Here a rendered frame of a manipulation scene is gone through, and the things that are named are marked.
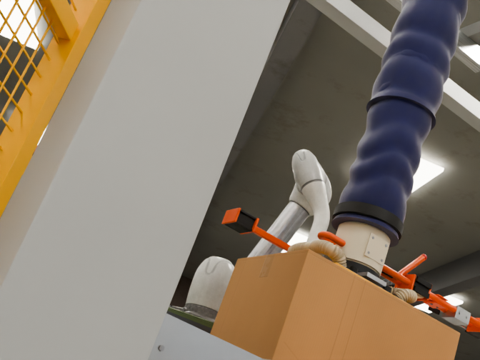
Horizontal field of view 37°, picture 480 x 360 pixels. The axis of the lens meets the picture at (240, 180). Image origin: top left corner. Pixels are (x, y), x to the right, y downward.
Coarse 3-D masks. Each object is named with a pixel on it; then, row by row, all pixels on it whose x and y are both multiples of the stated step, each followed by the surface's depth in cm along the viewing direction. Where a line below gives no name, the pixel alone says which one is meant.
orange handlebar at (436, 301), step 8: (256, 232) 237; (264, 232) 238; (320, 232) 219; (328, 232) 218; (272, 240) 240; (280, 240) 241; (328, 240) 222; (336, 240) 218; (288, 248) 242; (384, 264) 227; (392, 272) 228; (392, 280) 233; (400, 280) 230; (408, 280) 231; (432, 296) 235; (440, 296) 237; (432, 304) 238; (440, 304) 236; (448, 304) 238; (472, 320) 243
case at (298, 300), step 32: (256, 256) 218; (288, 256) 202; (320, 256) 196; (256, 288) 208; (288, 288) 193; (320, 288) 194; (352, 288) 199; (224, 320) 215; (256, 320) 199; (288, 320) 187; (320, 320) 192; (352, 320) 197; (384, 320) 203; (416, 320) 209; (256, 352) 191; (288, 352) 186; (320, 352) 191; (352, 352) 196; (384, 352) 201; (416, 352) 207; (448, 352) 213
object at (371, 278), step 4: (324, 256) 217; (328, 256) 217; (360, 272) 213; (364, 272) 211; (368, 272) 210; (364, 276) 211; (368, 276) 210; (372, 276) 211; (372, 280) 212; (376, 280) 212; (380, 280) 212; (376, 284) 214; (380, 284) 213; (384, 284) 213
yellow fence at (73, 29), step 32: (0, 0) 115; (32, 0) 125; (64, 0) 131; (96, 0) 141; (0, 32) 118; (32, 32) 127; (64, 32) 135; (32, 64) 131; (64, 64) 136; (32, 96) 133; (32, 128) 131; (0, 160) 129; (0, 192) 127
